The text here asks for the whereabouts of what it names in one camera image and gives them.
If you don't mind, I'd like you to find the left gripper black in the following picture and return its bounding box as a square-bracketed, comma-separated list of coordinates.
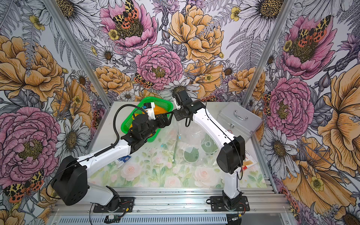
[142, 112, 174, 140]

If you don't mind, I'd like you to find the clear zip-top bag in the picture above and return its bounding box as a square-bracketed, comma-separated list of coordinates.
[156, 119, 219, 167]

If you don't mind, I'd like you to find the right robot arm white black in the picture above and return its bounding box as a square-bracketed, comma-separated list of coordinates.
[172, 91, 245, 211]

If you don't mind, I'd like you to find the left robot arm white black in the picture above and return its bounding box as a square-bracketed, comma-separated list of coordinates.
[51, 109, 173, 212]

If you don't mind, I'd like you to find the orange mango top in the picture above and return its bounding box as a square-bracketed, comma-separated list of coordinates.
[154, 105, 168, 115]

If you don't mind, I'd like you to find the green plastic basket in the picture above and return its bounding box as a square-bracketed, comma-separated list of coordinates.
[121, 97, 173, 134]

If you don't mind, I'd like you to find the blue white small packet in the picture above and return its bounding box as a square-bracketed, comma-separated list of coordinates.
[115, 155, 131, 169]

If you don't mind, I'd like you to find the silver metal case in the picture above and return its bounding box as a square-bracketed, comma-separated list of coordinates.
[217, 102, 262, 142]

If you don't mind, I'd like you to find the small green circuit board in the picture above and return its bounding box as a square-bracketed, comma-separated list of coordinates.
[104, 215, 121, 224]

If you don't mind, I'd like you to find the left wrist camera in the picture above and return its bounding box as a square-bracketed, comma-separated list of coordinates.
[142, 102, 155, 120]

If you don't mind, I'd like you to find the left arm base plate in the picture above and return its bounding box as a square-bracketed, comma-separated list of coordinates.
[92, 197, 135, 213]

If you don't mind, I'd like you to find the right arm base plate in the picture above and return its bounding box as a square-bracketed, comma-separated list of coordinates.
[206, 196, 250, 212]

